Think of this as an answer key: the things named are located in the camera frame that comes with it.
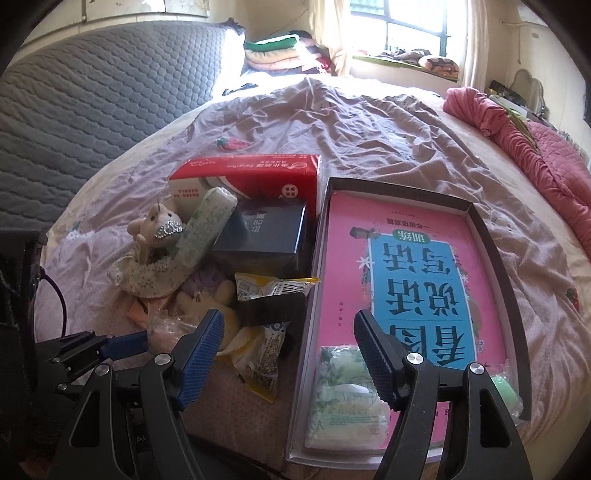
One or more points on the lilac printed bed quilt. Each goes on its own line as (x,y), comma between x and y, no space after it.
(369,129)

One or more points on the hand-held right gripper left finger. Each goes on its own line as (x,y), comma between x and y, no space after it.
(203,360)

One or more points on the pink and blue book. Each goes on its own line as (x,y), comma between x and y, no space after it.
(346,258)

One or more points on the red and white tissue box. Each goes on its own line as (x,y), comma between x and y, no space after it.
(258,175)

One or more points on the cream curtain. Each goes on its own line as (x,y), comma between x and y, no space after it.
(475,46)
(334,32)

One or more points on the grey quilted headboard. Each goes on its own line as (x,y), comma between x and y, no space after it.
(92,101)

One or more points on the green floral tissue pack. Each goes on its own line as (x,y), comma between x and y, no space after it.
(341,410)
(203,226)

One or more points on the stack of folded blankets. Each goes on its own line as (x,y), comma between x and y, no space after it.
(277,50)

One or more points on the white plush bear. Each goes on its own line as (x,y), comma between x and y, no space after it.
(150,226)

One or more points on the orange paper pad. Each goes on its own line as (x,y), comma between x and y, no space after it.
(138,311)

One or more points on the white floral cloth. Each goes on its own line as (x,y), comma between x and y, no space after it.
(147,274)

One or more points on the flat green floral tissue pack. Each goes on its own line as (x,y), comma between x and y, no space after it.
(341,410)

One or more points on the bagged beige and purple plush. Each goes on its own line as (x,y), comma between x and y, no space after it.
(217,293)

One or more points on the grey cardboard box tray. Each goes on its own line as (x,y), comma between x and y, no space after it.
(397,194)

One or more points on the black ribbed pouch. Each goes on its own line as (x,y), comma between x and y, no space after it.
(272,309)

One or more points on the green round sponge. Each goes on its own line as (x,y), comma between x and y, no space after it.
(508,392)

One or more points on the clothes on window sill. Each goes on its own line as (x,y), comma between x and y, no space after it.
(441,65)

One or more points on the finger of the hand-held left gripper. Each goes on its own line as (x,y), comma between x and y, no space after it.
(127,345)

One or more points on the pink quilt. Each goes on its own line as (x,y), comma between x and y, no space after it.
(531,152)

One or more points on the dark blue box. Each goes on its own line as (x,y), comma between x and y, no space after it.
(258,235)

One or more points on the yellow and white snack packet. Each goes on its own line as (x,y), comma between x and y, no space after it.
(258,286)
(265,364)

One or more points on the window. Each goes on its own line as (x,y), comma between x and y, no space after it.
(415,32)

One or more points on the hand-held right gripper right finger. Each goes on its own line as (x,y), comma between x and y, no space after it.
(374,364)

